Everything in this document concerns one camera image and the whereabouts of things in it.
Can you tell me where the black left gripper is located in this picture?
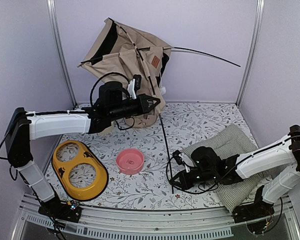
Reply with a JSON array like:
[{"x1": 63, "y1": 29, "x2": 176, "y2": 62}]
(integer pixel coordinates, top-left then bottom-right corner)
[{"x1": 108, "y1": 92, "x2": 160, "y2": 121}]

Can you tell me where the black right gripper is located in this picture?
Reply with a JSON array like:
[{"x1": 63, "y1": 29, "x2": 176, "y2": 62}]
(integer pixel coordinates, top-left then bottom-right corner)
[{"x1": 169, "y1": 168, "x2": 217, "y2": 191}]

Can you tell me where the beige fabric pet tent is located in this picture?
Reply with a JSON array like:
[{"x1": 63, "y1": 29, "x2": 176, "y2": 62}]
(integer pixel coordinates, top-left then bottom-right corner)
[{"x1": 80, "y1": 18, "x2": 172, "y2": 118}]

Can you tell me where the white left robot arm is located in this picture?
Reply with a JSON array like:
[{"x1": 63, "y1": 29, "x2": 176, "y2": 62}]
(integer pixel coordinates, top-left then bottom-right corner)
[{"x1": 3, "y1": 81, "x2": 161, "y2": 217}]

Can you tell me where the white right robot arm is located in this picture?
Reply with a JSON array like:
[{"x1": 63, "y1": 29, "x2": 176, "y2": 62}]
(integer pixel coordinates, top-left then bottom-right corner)
[{"x1": 169, "y1": 125, "x2": 300, "y2": 218}]

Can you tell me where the pink pet bowl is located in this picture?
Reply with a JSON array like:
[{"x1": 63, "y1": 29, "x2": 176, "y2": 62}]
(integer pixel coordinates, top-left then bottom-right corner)
[{"x1": 115, "y1": 148, "x2": 145, "y2": 175}]

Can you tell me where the green checkered pet cushion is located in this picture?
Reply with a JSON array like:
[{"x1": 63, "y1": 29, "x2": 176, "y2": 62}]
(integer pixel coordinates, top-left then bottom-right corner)
[{"x1": 180, "y1": 124, "x2": 271, "y2": 212}]

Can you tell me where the round beige embroidered mat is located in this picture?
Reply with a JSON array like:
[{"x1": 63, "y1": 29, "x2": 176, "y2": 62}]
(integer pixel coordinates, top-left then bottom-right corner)
[{"x1": 124, "y1": 114, "x2": 157, "y2": 129}]

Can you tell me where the floral white table mat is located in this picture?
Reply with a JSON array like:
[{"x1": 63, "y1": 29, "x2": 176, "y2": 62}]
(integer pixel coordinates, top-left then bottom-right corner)
[{"x1": 42, "y1": 101, "x2": 273, "y2": 210}]

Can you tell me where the yellow double bowl holder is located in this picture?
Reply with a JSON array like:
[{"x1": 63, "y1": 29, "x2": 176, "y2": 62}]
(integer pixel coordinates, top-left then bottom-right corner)
[{"x1": 52, "y1": 140, "x2": 109, "y2": 202}]

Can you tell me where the white pompom toy on string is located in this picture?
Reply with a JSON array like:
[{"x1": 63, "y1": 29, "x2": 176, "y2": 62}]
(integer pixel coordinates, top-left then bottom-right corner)
[{"x1": 159, "y1": 75, "x2": 167, "y2": 95}]

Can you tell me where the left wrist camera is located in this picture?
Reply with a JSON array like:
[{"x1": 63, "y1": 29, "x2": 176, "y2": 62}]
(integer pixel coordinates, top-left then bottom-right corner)
[{"x1": 127, "y1": 74, "x2": 142, "y2": 100}]

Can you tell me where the aluminium front rail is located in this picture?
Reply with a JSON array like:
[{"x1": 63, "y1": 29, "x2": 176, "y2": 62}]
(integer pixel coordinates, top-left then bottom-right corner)
[{"x1": 12, "y1": 192, "x2": 300, "y2": 240}]

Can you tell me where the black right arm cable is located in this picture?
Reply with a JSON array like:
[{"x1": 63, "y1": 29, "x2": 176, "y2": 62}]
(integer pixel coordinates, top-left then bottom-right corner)
[{"x1": 165, "y1": 134, "x2": 300, "y2": 195}]

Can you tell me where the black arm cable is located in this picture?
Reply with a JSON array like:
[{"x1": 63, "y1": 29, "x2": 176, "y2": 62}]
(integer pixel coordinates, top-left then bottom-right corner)
[
  {"x1": 165, "y1": 134, "x2": 300, "y2": 195},
  {"x1": 89, "y1": 72, "x2": 131, "y2": 108}
]

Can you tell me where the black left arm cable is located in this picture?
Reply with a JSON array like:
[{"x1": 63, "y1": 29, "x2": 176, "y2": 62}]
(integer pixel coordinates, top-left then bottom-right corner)
[{"x1": 89, "y1": 72, "x2": 131, "y2": 108}]

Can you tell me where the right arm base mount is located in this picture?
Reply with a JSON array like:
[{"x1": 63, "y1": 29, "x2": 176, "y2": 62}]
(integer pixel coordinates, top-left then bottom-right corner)
[{"x1": 232, "y1": 185, "x2": 275, "y2": 235}]

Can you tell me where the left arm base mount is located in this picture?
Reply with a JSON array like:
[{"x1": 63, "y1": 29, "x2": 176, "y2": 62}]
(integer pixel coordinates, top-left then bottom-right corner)
[{"x1": 38, "y1": 197, "x2": 82, "y2": 223}]

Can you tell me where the left aluminium frame post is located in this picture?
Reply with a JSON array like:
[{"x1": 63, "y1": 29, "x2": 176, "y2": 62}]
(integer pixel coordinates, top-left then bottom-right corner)
[{"x1": 46, "y1": 0, "x2": 78, "y2": 107}]

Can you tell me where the aluminium frame post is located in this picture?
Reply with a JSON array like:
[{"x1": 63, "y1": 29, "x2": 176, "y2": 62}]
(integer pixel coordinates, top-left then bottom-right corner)
[
  {"x1": 235, "y1": 0, "x2": 265, "y2": 108},
  {"x1": 46, "y1": 0, "x2": 78, "y2": 107}
]

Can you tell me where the right aluminium frame post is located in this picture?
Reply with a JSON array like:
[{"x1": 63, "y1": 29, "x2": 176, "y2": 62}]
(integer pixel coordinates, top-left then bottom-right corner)
[{"x1": 235, "y1": 0, "x2": 265, "y2": 108}]

